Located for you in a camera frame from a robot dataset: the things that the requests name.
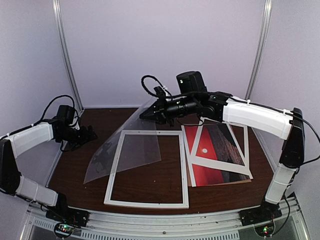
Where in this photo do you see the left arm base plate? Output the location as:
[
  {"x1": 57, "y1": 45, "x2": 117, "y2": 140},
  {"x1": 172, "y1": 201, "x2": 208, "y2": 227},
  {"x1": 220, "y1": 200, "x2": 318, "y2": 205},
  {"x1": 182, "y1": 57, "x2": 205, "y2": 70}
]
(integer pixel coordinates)
[{"x1": 40, "y1": 200, "x2": 89, "y2": 228}]

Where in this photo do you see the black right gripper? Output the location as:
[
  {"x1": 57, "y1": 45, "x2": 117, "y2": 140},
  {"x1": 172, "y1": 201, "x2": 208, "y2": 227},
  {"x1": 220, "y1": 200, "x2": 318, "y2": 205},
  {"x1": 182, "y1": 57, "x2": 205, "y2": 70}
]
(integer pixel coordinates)
[{"x1": 140, "y1": 92, "x2": 199, "y2": 127}]

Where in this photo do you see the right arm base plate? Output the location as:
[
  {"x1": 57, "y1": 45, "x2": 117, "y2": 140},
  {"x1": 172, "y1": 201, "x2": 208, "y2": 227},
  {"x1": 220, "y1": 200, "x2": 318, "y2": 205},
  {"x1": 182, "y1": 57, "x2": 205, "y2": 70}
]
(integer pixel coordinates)
[{"x1": 239, "y1": 200, "x2": 283, "y2": 227}]

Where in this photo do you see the aluminium corner post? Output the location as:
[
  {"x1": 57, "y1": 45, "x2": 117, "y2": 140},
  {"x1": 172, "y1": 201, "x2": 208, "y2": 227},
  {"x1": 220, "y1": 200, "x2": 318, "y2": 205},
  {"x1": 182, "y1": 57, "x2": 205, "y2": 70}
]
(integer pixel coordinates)
[
  {"x1": 245, "y1": 0, "x2": 273, "y2": 100},
  {"x1": 52, "y1": 0, "x2": 84, "y2": 111}
]

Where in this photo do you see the aluminium corner post right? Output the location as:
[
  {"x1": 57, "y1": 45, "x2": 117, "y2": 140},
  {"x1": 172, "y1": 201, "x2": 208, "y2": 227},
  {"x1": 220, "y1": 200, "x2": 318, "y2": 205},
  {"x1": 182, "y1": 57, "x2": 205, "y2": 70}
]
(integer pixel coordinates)
[{"x1": 245, "y1": 0, "x2": 273, "y2": 100}]

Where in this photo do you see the right controller board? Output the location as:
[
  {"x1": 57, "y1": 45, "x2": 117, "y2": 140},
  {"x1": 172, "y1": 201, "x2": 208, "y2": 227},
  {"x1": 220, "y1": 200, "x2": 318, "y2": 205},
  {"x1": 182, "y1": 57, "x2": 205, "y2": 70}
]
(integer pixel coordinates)
[{"x1": 254, "y1": 222, "x2": 276, "y2": 238}]

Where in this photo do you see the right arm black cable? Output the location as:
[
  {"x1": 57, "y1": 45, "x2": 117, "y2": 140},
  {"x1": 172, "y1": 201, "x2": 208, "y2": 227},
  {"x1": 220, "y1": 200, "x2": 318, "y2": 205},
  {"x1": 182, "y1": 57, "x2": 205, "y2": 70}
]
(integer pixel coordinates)
[{"x1": 140, "y1": 74, "x2": 173, "y2": 100}]

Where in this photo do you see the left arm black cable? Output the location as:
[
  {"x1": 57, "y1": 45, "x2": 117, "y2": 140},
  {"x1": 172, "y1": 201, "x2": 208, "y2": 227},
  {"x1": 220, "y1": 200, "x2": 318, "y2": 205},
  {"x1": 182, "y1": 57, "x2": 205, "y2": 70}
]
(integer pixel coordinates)
[{"x1": 39, "y1": 94, "x2": 76, "y2": 121}]

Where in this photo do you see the aluminium front rail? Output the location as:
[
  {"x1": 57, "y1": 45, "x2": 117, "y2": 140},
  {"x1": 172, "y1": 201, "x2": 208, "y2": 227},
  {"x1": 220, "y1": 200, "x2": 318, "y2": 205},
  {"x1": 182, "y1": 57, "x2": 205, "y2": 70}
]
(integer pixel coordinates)
[{"x1": 18, "y1": 194, "x2": 305, "y2": 240}]

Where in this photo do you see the aluminium corner post left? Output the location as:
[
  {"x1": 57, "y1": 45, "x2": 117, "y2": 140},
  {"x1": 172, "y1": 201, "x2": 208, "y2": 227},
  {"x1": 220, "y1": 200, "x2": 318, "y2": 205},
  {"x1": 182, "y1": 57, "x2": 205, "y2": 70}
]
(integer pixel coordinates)
[{"x1": 52, "y1": 0, "x2": 84, "y2": 111}]

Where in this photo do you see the left controller board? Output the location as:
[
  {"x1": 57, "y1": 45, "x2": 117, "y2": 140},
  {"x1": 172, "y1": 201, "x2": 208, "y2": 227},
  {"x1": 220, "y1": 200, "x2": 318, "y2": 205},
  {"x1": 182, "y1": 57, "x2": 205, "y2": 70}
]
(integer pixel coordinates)
[{"x1": 53, "y1": 222, "x2": 75, "y2": 239}]

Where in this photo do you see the clear acrylic sheet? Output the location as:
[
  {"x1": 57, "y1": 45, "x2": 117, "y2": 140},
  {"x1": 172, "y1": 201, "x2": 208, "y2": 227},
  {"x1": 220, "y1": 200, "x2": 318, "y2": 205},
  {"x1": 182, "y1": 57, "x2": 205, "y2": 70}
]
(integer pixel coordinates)
[{"x1": 83, "y1": 98, "x2": 161, "y2": 184}]

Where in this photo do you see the controller board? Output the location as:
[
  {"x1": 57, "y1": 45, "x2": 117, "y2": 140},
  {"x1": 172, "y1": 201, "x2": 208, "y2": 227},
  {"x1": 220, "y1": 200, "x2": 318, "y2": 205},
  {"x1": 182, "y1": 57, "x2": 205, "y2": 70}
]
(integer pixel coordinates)
[
  {"x1": 53, "y1": 222, "x2": 75, "y2": 239},
  {"x1": 254, "y1": 222, "x2": 276, "y2": 238}
]

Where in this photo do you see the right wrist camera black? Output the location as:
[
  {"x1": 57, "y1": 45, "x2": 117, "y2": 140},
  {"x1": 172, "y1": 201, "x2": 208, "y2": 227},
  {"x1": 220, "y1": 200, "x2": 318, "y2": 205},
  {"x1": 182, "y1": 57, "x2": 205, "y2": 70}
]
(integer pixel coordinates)
[{"x1": 176, "y1": 71, "x2": 207, "y2": 94}]

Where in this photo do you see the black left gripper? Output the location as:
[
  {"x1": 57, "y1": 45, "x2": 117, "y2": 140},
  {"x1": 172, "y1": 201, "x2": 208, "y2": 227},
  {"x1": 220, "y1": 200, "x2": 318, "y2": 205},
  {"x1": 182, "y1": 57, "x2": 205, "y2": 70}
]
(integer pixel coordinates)
[{"x1": 58, "y1": 124, "x2": 98, "y2": 151}]

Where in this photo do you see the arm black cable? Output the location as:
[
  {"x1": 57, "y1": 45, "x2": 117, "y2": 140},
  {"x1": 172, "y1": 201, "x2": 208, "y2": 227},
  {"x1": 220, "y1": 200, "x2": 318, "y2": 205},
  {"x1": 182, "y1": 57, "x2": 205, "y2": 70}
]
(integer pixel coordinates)
[
  {"x1": 39, "y1": 94, "x2": 76, "y2": 121},
  {"x1": 140, "y1": 74, "x2": 173, "y2": 100}
]

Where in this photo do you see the white mat board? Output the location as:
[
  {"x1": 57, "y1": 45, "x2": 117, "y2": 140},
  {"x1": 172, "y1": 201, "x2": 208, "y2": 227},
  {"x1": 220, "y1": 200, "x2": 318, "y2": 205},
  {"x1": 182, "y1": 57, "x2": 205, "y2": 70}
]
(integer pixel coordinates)
[{"x1": 181, "y1": 124, "x2": 253, "y2": 186}]

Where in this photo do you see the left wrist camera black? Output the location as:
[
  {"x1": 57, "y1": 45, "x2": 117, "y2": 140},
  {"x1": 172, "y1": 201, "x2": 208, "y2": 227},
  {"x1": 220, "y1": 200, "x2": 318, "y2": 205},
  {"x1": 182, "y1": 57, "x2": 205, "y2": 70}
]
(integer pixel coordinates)
[{"x1": 56, "y1": 105, "x2": 76, "y2": 125}]

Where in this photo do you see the white picture frame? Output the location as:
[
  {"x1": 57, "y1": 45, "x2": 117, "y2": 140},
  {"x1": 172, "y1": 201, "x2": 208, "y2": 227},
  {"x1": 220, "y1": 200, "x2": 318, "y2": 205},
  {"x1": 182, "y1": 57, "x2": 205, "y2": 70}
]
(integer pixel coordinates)
[{"x1": 103, "y1": 130, "x2": 189, "y2": 209}]

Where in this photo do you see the red and dark photo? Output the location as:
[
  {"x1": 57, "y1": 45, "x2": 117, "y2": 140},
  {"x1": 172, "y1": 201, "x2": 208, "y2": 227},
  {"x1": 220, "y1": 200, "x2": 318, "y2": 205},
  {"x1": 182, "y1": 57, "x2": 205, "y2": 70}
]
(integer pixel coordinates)
[{"x1": 182, "y1": 123, "x2": 253, "y2": 188}]

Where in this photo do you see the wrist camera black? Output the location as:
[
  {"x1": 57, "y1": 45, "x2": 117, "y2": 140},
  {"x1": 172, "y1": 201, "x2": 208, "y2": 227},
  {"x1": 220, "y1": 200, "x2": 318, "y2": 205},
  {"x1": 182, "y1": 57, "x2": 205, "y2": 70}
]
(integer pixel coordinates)
[
  {"x1": 56, "y1": 105, "x2": 76, "y2": 125},
  {"x1": 176, "y1": 71, "x2": 207, "y2": 94}
]

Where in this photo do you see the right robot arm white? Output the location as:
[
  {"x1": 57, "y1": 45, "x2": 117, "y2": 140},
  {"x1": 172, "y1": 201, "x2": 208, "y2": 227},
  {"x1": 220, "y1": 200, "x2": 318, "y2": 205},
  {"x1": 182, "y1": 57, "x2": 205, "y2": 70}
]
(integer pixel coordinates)
[{"x1": 139, "y1": 91, "x2": 305, "y2": 221}]

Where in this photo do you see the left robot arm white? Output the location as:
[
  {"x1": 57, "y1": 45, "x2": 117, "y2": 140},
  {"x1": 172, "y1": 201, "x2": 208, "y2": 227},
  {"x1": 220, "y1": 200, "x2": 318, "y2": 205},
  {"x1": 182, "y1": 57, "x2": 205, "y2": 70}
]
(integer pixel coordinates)
[{"x1": 0, "y1": 119, "x2": 98, "y2": 222}]

